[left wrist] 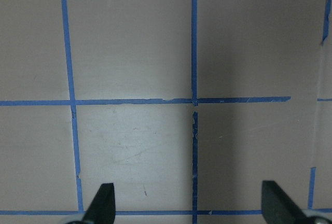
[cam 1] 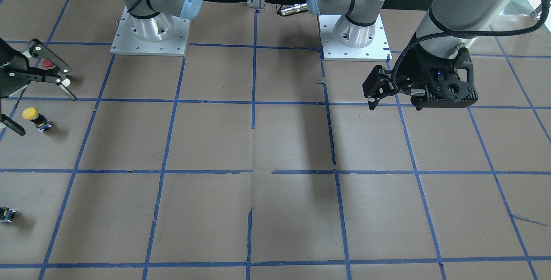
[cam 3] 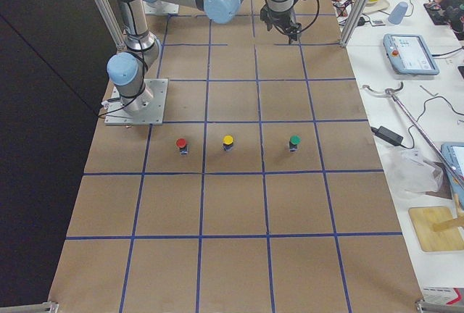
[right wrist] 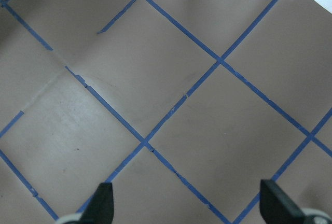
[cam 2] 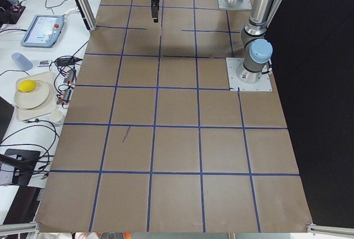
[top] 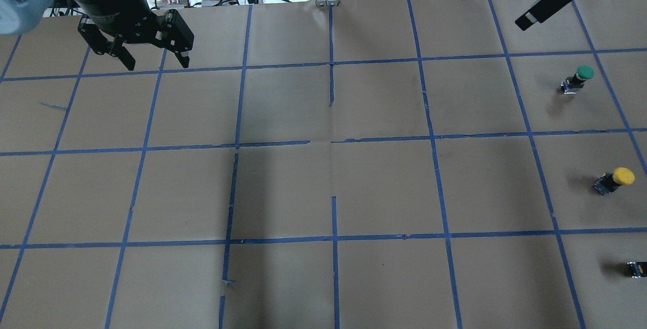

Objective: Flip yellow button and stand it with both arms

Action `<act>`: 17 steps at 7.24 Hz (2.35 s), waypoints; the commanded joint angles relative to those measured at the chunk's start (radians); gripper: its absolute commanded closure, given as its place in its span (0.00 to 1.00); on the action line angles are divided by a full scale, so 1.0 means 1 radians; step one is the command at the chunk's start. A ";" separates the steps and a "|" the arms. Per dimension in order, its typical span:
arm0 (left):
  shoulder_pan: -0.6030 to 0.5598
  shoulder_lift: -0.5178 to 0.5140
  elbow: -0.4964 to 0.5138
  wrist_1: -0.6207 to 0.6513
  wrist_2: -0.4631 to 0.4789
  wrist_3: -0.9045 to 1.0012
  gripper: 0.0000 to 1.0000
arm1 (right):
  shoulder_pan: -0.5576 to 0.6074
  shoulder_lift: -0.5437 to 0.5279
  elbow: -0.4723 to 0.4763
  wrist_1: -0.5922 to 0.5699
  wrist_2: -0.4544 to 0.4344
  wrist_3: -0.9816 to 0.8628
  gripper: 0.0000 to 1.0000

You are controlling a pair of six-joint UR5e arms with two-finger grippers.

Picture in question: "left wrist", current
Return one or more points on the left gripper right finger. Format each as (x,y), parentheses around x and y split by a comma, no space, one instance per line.
(278,207)

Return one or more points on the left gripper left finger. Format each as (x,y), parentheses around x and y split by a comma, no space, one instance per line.
(102,209)

